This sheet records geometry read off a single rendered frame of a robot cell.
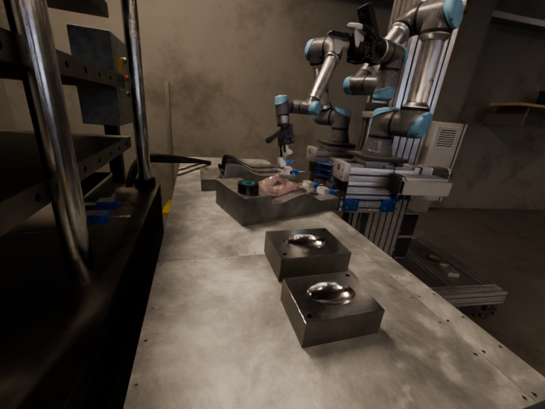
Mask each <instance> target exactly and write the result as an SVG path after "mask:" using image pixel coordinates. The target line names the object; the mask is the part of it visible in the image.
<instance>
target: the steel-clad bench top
mask: <svg viewBox="0 0 545 409"><path fill-rule="evenodd" d="M192 158H197V159H202V160H207V161H211V162H212V164H211V165H205V164H199V163H180V166H179V169H178V176H177V179H176V183H175V186H174V193H173V196H172V200H171V204H170V210H169V214H168V217H167V221H166V225H165V231H164V235H163V239H162V242H161V249H160V252H159V256H158V260H157V266H156V270H155V273H154V277H153V280H152V287H151V290H150V295H149V298H148V304H147V308H146V312H145V315H144V322H143V325H142V329H141V333H140V336H139V343H138V346H137V350H136V354H135V360H134V364H133V368H132V371H131V378H130V381H129V385H128V389H127V395H126V398H125V402H124V406H123V409H525V408H527V407H531V406H533V405H535V404H538V403H541V402H543V401H545V377H544V376H542V375H541V374H540V373H539V372H537V371H536V370H534V369H533V368H532V367H531V366H529V365H528V364H527V363H526V362H525V361H523V360H522V359H521V358H519V357H518V356H517V355H515V354H514V353H513V352H511V351H510V350H509V349H508V348H507V347H505V346H504V345H503V344H501V343H500V342H499V341H497V340H496V339H495V338H493V337H492V336H491V335H490V334H489V333H488V332H486V331H485V330H484V329H482V328H481V327H480V326H478V325H477V324H475V323H474V322H473V321H472V320H471V319H470V318H468V317H467V316H466V315H464V314H463V313H462V312H460V311H459V310H458V309H456V308H455V307H454V306H453V305H452V304H450V303H449V302H448V301H447V300H445V299H444V298H442V297H441V296H440V295H438V294H437V293H436V292H434V291H433V290H432V289H431V288H430V287H429V286H427V285H426V284H425V283H423V282H422V281H421V280H419V279H418V278H416V277H415V276H414V275H413V274H412V273H411V272H409V271H408V270H407V269H405V268H404V267H403V266H401V265H400V264H399V263H397V262H396V261H395V260H394V259H393V258H392V257H390V256H389V255H388V254H386V253H385V252H383V251H382V250H381V249H380V248H378V247H377V246H376V245H375V244H374V243H372V242H371V241H370V240H368V239H367V238H366V237H364V236H363V235H362V234H360V233H359V232H358V231H356V230H355V229H354V228H353V227H352V226H350V225H349V224H348V223H347V222H345V221H344V220H342V219H341V218H340V217H338V216H337V215H336V214H335V213H334V212H333V211H331V210H326V211H322V212H318V213H310V214H306V215H301V216H297V217H289V218H285V219H281V220H276V221H271V222H264V223H260V224H255V225H251V226H241V225H240V224H239V223H238V222H236V221H235V220H234V219H233V218H232V217H231V216H230V215H229V214H228V213H227V212H226V211H225V210H223V209H222V208H221V207H220V206H219V205H218V204H216V191H201V183H200V167H205V166H207V167H212V168H218V164H220V165H221V159H222V158H219V157H192ZM316 228H326V229H327V230H328V231H329V232H330V233H331V234H332V235H333V236H335V237H336V238H337V239H338V240H339V241H340V242H341V243H342V244H343V245H344V246H345V247H346V248H347V249H348V250H349V251H351V257H350V263H349V267H348V270H347V271H350V273H351V274H352V275H353V276H354V277H355V278H356V279H357V280H358V281H359V282H360V284H361V285H362V286H363V287H364V288H365V289H366V290H367V291H368V292H369V293H370V295H371V296H372V297H373V298H374V299H375V300H376V301H377V302H378V303H379V304H380V306H381V307H382V308H383V309H384V310H385V311H384V316H383V319H382V321H381V324H380V329H379V332H378V333H377V334H369V335H365V336H361V337H356V338H349V339H345V340H341V341H337V342H330V343H325V344H321V345H317V346H313V347H306V348H301V346H300V343H299V341H298V338H297V336H296V334H295V332H294V329H293V327H292V325H291V323H290V320H289V317H288V316H287V314H286V312H285V309H284V307H283V305H282V302H281V288H282V282H279V281H278V280H277V277H276V275H275V273H274V272H273V269H272V267H271V265H270V263H269V261H268V258H267V257H266V255H265V253H264V242H265V232H266V231H271V230H301V229H316Z"/></svg>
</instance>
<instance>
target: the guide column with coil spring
mask: <svg viewBox="0 0 545 409"><path fill-rule="evenodd" d="M3 3H4V7H5V10H6V17H7V20H8V24H9V27H10V31H11V33H12V36H13V40H14V43H15V50H16V53H17V57H18V60H19V71H20V74H21V78H22V82H23V86H24V91H25V95H26V99H27V103H28V108H29V112H30V116H31V120H32V125H33V129H34V133H35V137H36V142H37V146H38V150H39V154H40V157H41V163H42V167H43V171H44V174H45V178H46V180H47V183H48V188H49V194H50V197H51V200H52V202H51V205H52V208H53V211H54V218H55V221H56V225H57V228H58V235H59V238H60V242H61V245H62V252H63V255H64V259H65V262H66V266H67V272H68V276H69V279H70V283H71V285H73V286H82V285H86V284H89V283H90V282H93V281H94V280H96V279H97V277H98V273H97V265H96V261H95V256H94V251H93V247H92V239H91V235H90V230H89V225H88V218H87V213H86V208H85V204H84V196H83V192H82V187H81V182H80V178H79V170H78V166H77V161H76V156H75V149H74V144H73V139H72V135H71V127H70V123H69V118H68V113H67V105H66V101H65V97H64V92H63V87H62V80H61V75H60V70H59V66H58V58H57V54H56V49H55V44H54V36H53V32H52V28H51V23H50V18H49V10H48V6H47V1H46V0H3Z"/></svg>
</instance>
